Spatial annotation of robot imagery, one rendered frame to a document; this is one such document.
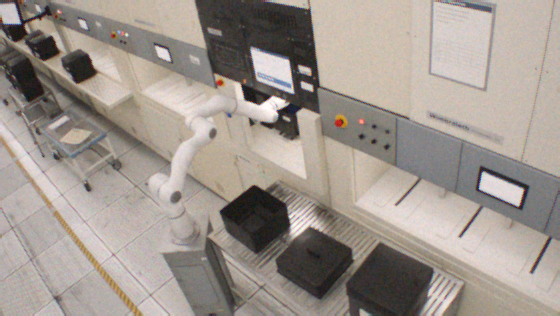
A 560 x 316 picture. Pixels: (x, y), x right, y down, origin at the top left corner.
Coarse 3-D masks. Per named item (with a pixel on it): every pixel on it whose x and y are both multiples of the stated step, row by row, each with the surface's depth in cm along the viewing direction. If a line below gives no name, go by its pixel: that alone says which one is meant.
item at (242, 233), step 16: (256, 192) 261; (224, 208) 247; (240, 208) 257; (256, 208) 265; (272, 208) 257; (224, 224) 250; (240, 224) 257; (256, 224) 255; (272, 224) 238; (288, 224) 249; (240, 240) 245; (256, 240) 234; (272, 240) 244
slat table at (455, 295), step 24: (288, 192) 273; (336, 216) 251; (216, 240) 252; (288, 240) 243; (360, 240) 235; (384, 240) 232; (240, 264) 238; (264, 264) 233; (288, 288) 219; (432, 288) 204; (456, 288) 202; (312, 312) 206; (336, 312) 204; (432, 312) 195
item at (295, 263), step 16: (304, 240) 229; (320, 240) 227; (336, 240) 225; (288, 256) 222; (304, 256) 220; (320, 256) 219; (336, 256) 217; (352, 256) 222; (288, 272) 219; (304, 272) 213; (320, 272) 211; (336, 272) 214; (304, 288) 216; (320, 288) 207
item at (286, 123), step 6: (282, 108) 295; (282, 114) 280; (288, 114) 275; (294, 114) 273; (276, 120) 289; (282, 120) 284; (288, 120) 279; (294, 120) 276; (276, 126) 293; (282, 126) 288; (288, 126) 283; (294, 126) 278; (282, 132) 294; (288, 132) 287; (294, 132) 282
